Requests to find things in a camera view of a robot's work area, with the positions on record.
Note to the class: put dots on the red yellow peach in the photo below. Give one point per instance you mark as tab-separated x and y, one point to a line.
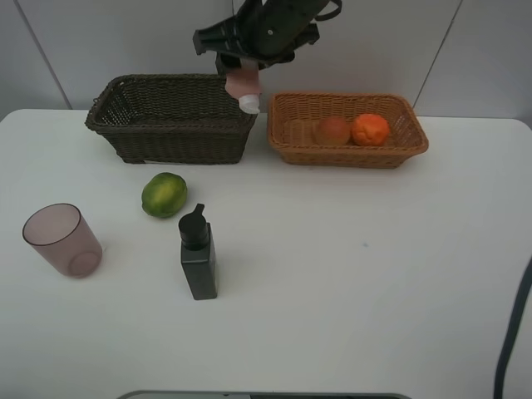
332	131

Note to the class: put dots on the orange tangerine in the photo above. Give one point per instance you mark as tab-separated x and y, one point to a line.
370	130

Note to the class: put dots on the green lime fruit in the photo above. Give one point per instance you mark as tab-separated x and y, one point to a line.
164	196

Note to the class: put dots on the light orange wicker basket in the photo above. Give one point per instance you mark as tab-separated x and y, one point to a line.
293	119

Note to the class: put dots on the pink squeeze bottle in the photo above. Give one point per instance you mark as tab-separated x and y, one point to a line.
243	85

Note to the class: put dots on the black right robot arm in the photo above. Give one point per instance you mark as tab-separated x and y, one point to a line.
264	32

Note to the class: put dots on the dark green pump bottle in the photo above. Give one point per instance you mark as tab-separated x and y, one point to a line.
197	254

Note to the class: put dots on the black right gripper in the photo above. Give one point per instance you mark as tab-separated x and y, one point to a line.
266	33

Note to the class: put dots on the dark brown wicker basket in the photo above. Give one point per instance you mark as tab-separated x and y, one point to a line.
172	119

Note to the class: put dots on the translucent purple plastic cup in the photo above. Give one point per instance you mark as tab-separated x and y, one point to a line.
61	235

